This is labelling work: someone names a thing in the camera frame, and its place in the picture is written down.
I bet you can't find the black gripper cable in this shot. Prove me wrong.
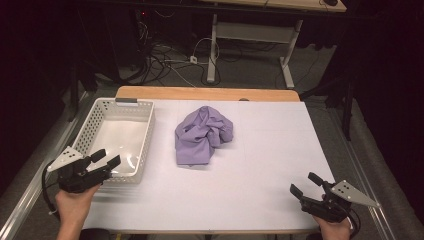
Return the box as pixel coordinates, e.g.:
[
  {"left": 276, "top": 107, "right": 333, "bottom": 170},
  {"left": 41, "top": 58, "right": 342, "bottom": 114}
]
[
  {"left": 346, "top": 208, "right": 362, "bottom": 240},
  {"left": 41, "top": 164, "right": 62, "bottom": 222}
]

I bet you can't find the black metal stand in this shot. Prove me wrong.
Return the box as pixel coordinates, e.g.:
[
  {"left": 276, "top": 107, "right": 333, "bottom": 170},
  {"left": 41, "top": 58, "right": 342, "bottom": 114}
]
[
  {"left": 299, "top": 74, "right": 356, "bottom": 142},
  {"left": 65, "top": 61, "right": 99, "bottom": 123}
]

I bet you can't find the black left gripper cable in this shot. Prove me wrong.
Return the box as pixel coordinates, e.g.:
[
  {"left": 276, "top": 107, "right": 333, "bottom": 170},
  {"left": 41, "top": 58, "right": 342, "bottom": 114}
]
[{"left": 41, "top": 164, "right": 62, "bottom": 222}]

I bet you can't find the person's left hand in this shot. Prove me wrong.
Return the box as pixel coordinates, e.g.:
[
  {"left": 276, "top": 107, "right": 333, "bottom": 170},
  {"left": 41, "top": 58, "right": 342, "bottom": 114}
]
[{"left": 54, "top": 184, "right": 101, "bottom": 232}]

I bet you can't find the white-framed wooden desk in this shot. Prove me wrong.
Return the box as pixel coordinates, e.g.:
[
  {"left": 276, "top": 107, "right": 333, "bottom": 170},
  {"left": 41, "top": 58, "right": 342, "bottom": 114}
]
[{"left": 199, "top": 0, "right": 348, "bottom": 90}]

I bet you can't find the white table cover sheet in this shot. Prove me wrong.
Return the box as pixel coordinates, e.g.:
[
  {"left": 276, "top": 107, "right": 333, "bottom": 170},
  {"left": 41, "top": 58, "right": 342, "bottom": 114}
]
[{"left": 83, "top": 99, "right": 336, "bottom": 232}]

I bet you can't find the wooden table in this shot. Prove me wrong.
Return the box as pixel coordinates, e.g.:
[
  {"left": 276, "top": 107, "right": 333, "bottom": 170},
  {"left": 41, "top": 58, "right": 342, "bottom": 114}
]
[{"left": 114, "top": 85, "right": 301, "bottom": 103}]

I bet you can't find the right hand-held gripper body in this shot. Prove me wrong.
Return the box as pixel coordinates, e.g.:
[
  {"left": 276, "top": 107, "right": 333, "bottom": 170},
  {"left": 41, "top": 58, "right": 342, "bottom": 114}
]
[{"left": 299, "top": 179, "right": 381, "bottom": 224}]

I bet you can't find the purple cloth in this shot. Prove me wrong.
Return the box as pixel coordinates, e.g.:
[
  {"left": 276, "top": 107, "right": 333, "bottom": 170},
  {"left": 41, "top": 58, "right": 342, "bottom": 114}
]
[{"left": 174, "top": 105, "right": 234, "bottom": 168}]

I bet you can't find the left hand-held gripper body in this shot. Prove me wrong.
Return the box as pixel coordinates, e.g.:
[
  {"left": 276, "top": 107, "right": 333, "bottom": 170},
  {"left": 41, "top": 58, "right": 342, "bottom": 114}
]
[{"left": 47, "top": 145, "right": 113, "bottom": 195}]

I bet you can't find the person's leg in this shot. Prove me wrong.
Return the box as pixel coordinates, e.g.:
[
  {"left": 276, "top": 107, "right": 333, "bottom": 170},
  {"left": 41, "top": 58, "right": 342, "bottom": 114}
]
[{"left": 79, "top": 228, "right": 112, "bottom": 240}]

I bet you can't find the bundle of black cables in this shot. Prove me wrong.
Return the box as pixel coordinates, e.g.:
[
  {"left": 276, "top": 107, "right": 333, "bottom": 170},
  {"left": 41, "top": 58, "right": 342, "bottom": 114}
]
[{"left": 131, "top": 39, "right": 223, "bottom": 88}]

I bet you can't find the white cable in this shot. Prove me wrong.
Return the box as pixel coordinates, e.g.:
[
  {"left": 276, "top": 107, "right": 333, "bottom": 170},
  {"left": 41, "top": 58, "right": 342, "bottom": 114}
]
[{"left": 192, "top": 37, "right": 221, "bottom": 66}]

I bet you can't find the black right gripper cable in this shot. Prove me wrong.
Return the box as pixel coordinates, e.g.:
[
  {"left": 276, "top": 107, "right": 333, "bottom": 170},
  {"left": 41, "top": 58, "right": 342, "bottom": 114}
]
[{"left": 346, "top": 208, "right": 362, "bottom": 240}]

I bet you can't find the aluminium rail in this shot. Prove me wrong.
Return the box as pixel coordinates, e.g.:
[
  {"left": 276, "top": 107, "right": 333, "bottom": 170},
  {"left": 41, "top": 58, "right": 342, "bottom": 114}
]
[
  {"left": 0, "top": 91, "right": 93, "bottom": 240},
  {"left": 328, "top": 105, "right": 399, "bottom": 240}
]

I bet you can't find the white perforated plastic basket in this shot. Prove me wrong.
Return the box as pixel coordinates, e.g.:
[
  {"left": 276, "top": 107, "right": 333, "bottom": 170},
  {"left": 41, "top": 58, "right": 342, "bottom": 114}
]
[{"left": 70, "top": 97, "right": 156, "bottom": 185}]

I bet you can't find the person's right hand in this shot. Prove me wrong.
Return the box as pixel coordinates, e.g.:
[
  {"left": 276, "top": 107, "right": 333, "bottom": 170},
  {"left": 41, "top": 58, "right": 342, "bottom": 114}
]
[{"left": 312, "top": 214, "right": 353, "bottom": 240}]

